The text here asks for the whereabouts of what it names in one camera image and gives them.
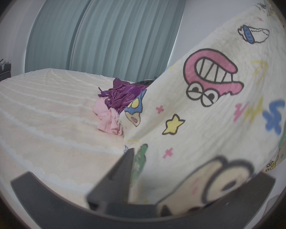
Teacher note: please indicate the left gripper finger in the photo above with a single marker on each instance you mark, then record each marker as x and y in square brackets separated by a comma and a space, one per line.
[114, 187]

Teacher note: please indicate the white printed pyjama top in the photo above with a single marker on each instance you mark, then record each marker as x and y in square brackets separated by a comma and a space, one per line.
[205, 127]

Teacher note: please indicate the pink garment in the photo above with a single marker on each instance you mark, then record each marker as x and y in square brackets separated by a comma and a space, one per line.
[109, 123]

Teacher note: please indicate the purple satin garment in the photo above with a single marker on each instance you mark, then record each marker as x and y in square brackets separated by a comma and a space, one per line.
[120, 95]

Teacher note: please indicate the bed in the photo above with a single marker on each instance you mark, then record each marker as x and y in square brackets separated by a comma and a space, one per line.
[50, 118]

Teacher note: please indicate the black garment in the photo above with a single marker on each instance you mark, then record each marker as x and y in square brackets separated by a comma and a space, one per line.
[145, 82]

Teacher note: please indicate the blue-green curtain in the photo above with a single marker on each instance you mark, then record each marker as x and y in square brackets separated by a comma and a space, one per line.
[50, 37]
[133, 32]

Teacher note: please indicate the black chest of drawers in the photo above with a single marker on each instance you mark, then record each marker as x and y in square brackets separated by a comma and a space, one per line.
[0, 76]

